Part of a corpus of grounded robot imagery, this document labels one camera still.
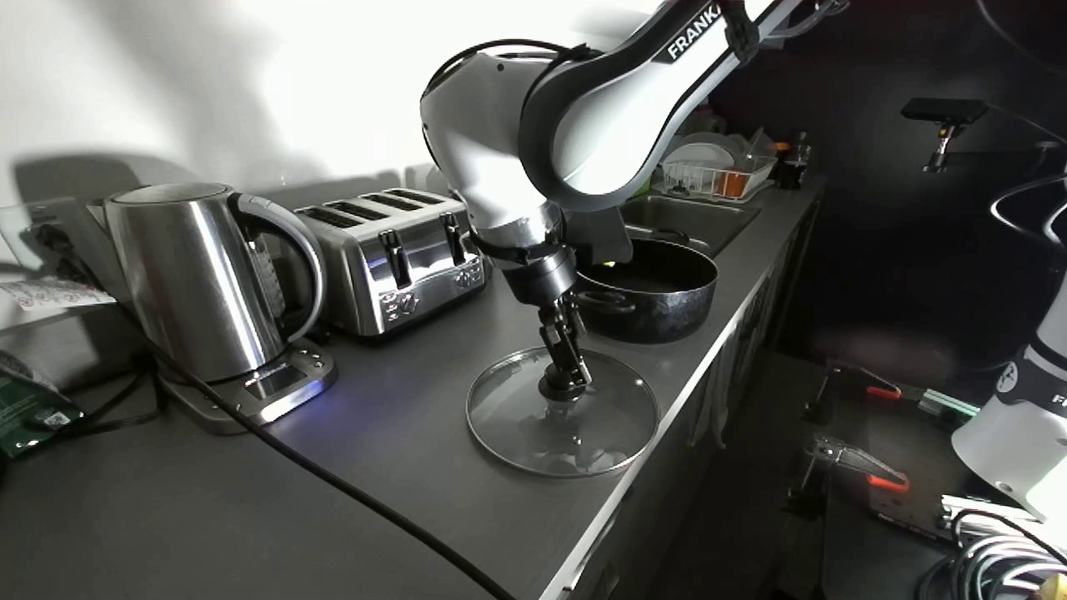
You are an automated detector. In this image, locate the stainless steel electric kettle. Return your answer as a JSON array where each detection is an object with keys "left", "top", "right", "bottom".
[{"left": 103, "top": 184, "right": 332, "bottom": 433}]

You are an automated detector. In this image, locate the orange handled clamp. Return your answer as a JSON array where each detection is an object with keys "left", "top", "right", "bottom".
[
  {"left": 821, "top": 368, "right": 984, "bottom": 425},
  {"left": 808, "top": 437, "right": 910, "bottom": 497}
]

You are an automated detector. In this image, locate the glass pot lid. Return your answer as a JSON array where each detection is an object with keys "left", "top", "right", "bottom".
[{"left": 462, "top": 351, "right": 660, "bottom": 477}]

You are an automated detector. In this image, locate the orange handled clamp upper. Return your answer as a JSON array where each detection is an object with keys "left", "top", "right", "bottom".
[{"left": 821, "top": 368, "right": 984, "bottom": 425}]

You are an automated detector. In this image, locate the black cooking pot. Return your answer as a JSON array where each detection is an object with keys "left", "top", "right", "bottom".
[{"left": 577, "top": 241, "right": 718, "bottom": 344}]

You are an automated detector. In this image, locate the stainless steel double sink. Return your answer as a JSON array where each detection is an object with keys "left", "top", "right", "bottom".
[{"left": 622, "top": 195, "right": 758, "bottom": 255}]

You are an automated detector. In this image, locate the dish rack with dishes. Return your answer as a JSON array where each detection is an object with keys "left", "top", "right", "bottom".
[{"left": 653, "top": 134, "right": 777, "bottom": 204}]

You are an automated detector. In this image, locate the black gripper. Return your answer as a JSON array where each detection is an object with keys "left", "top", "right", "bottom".
[{"left": 488, "top": 241, "right": 591, "bottom": 397}]

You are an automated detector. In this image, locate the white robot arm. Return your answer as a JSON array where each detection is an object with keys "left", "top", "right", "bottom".
[{"left": 420, "top": 0, "right": 850, "bottom": 401}]

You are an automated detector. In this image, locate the black power cable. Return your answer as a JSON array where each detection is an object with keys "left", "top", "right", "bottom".
[{"left": 144, "top": 363, "right": 512, "bottom": 600}]

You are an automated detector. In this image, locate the stainless steel four-slot toaster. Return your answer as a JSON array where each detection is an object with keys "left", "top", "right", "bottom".
[{"left": 296, "top": 185, "right": 488, "bottom": 336}]

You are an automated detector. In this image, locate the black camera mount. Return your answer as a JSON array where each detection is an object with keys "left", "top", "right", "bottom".
[{"left": 899, "top": 95, "right": 986, "bottom": 174}]

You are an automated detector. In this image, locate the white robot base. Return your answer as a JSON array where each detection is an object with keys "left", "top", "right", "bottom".
[{"left": 951, "top": 278, "right": 1067, "bottom": 521}]

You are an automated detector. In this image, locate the orange handled clamp lower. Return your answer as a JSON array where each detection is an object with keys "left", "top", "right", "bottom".
[{"left": 808, "top": 437, "right": 910, "bottom": 497}]

